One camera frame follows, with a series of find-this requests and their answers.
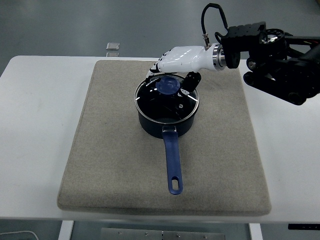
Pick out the white cable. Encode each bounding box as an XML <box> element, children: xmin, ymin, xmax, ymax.
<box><xmin>0</xmin><ymin>230</ymin><xmax>39</xmax><ymax>240</ymax></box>

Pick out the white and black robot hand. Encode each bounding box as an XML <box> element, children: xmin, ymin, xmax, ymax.
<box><xmin>146</xmin><ymin>44</ymin><xmax>217</xmax><ymax>98</ymax></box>

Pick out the dark pot with blue handle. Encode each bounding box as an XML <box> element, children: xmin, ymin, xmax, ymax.
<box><xmin>136</xmin><ymin>107</ymin><xmax>197</xmax><ymax>196</ymax></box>

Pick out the beige fabric mat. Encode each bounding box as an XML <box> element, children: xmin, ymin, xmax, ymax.
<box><xmin>56</xmin><ymin>59</ymin><xmax>272</xmax><ymax>216</ymax></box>

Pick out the grey metal plate with screws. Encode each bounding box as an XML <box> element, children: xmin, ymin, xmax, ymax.
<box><xmin>100</xmin><ymin>227</ymin><xmax>226</xmax><ymax>240</ymax></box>

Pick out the black table control panel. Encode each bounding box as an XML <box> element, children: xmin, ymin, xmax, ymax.
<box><xmin>287</xmin><ymin>223</ymin><xmax>320</xmax><ymax>231</ymax></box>

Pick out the white table leg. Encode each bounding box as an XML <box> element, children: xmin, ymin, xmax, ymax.
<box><xmin>57</xmin><ymin>220</ymin><xmax>75</xmax><ymax>240</ymax></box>
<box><xmin>248</xmin><ymin>222</ymin><xmax>263</xmax><ymax>240</ymax></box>

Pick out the glass pot lid blue knob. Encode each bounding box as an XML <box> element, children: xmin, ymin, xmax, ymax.
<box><xmin>134</xmin><ymin>74</ymin><xmax>200</xmax><ymax>125</ymax></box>

